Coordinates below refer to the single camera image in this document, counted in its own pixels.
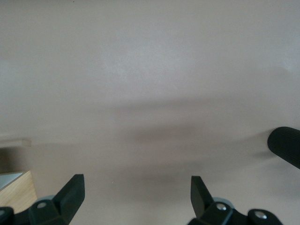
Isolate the brown table cover mat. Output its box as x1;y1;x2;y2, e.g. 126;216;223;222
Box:
0;0;300;225

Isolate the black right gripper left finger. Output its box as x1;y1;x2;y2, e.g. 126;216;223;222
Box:
0;174;85;225

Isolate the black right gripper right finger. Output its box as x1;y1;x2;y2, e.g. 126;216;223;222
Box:
187;175;282;225

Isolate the black ribbed foam cylinder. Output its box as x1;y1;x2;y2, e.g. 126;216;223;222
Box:
267;126;300;171

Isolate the light wooden drawer cabinet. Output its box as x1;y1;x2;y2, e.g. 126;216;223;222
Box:
0;170;38;208

